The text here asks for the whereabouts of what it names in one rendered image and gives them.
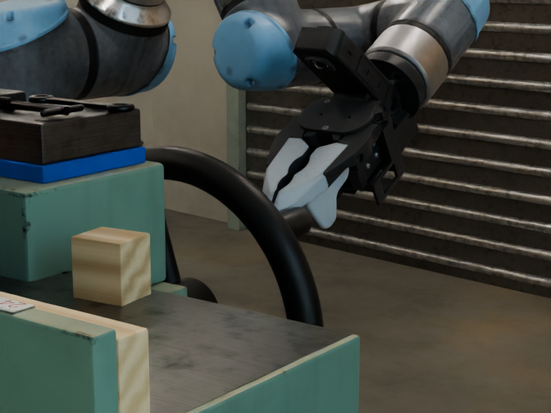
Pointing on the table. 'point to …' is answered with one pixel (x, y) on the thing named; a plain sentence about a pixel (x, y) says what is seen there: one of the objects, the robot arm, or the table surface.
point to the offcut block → (111, 265)
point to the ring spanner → (82, 103)
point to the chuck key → (38, 107)
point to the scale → (14, 306)
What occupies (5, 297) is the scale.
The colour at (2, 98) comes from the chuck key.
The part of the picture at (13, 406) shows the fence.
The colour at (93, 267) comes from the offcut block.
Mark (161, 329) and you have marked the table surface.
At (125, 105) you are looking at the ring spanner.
